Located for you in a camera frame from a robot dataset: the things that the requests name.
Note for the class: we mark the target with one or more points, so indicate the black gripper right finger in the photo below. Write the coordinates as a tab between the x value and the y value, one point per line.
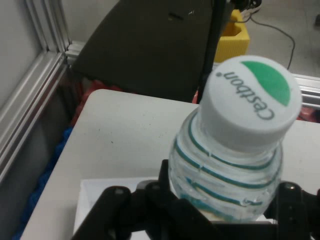
297	215

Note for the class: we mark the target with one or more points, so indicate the black metal stand bar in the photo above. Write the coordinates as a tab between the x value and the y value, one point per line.
215	37

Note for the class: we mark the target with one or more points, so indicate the Cestbon water bottle white cap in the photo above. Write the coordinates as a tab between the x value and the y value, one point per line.
245	110

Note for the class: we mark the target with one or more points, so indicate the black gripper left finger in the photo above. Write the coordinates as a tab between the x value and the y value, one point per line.
140	215

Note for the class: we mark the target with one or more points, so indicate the aluminium frame post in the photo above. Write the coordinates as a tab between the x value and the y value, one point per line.
51	25

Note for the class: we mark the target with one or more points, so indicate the white plastic box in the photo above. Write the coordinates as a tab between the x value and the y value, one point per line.
90	197

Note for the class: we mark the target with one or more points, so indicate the yellow ribbed plastic box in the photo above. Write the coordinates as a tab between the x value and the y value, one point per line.
232	45

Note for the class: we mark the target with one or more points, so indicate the blue foam mat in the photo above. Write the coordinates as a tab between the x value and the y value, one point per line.
45	180

